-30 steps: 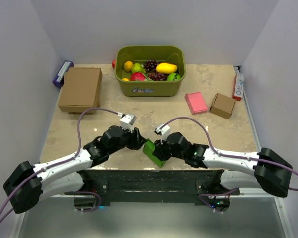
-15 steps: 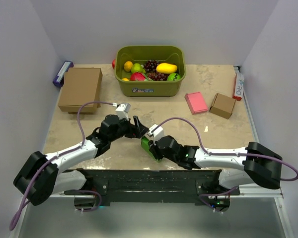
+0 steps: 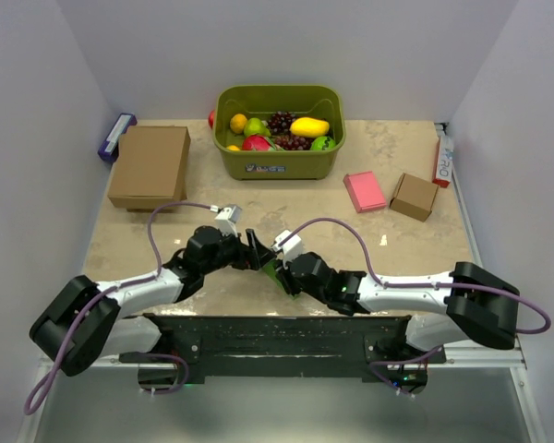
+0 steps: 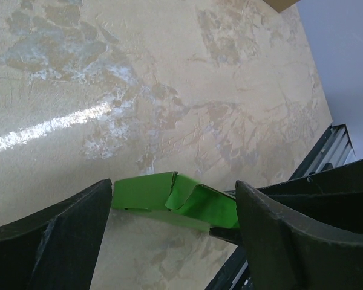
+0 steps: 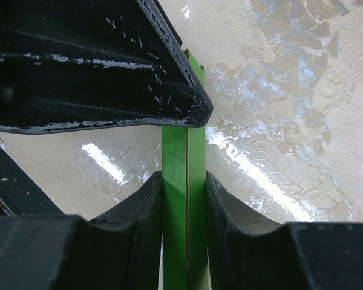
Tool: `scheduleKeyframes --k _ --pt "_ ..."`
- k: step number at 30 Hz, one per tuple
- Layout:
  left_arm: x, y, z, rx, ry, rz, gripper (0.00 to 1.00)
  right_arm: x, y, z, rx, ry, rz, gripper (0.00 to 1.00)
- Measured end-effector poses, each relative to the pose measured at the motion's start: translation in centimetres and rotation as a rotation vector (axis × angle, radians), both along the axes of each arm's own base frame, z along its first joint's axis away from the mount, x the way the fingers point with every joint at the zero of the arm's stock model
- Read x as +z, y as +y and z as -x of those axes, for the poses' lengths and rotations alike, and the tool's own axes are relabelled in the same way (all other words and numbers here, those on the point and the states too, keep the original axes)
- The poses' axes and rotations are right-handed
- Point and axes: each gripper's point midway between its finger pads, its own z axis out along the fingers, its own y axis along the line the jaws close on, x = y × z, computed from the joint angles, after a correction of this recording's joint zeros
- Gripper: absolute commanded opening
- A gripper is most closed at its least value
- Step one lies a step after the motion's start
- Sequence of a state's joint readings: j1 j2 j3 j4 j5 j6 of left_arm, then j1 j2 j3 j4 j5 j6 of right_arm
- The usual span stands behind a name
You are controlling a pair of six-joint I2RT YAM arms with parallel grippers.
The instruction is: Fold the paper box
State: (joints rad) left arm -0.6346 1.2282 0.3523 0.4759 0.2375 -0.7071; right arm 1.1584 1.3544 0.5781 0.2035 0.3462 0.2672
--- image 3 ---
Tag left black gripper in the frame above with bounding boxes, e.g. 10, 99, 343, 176
201, 226, 275, 275

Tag green paper box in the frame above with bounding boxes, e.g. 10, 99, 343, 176
262, 258, 295, 298

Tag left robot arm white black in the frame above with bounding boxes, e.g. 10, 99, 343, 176
30, 226, 276, 377

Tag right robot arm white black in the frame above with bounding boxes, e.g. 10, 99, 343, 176
273, 252, 520, 363

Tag pink box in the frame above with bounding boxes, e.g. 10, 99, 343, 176
343, 171, 387, 213

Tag large brown cardboard box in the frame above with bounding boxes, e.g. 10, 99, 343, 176
107, 126, 190, 210

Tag small brown cardboard box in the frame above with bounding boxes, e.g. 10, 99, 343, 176
389, 173, 440, 222

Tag purple white box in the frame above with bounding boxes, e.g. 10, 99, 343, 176
97, 113, 138, 164

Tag red white box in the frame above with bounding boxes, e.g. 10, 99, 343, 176
432, 135, 454, 188

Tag red dragon fruit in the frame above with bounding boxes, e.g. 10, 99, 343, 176
241, 135, 275, 151

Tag dark grapes lower bunch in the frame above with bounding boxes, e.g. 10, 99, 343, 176
272, 135, 314, 150

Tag dark grapes bunch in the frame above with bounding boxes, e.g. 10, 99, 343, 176
272, 135, 314, 150
267, 111, 297, 136

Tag green round fruit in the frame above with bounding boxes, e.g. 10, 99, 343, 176
310, 136, 336, 151

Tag green pear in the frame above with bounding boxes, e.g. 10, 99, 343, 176
243, 117, 271, 138

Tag dark grapes upper bunch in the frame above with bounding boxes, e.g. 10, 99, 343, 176
267, 111, 297, 136

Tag yellow mango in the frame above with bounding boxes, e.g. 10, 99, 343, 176
289, 117, 330, 138

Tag red fruit behind bin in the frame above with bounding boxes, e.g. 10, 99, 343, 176
208, 110, 215, 129

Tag olive green plastic bin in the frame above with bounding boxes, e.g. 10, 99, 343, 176
212, 84, 345, 180

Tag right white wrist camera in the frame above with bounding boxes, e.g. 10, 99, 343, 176
271, 230, 304, 269

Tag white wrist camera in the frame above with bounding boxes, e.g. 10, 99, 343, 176
215, 204, 242, 236
271, 230, 304, 269

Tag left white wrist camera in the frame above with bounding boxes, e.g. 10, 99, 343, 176
215, 204, 242, 236

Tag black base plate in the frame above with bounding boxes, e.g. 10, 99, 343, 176
120, 314, 422, 387

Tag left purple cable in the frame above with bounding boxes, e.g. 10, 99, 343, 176
23, 201, 221, 415

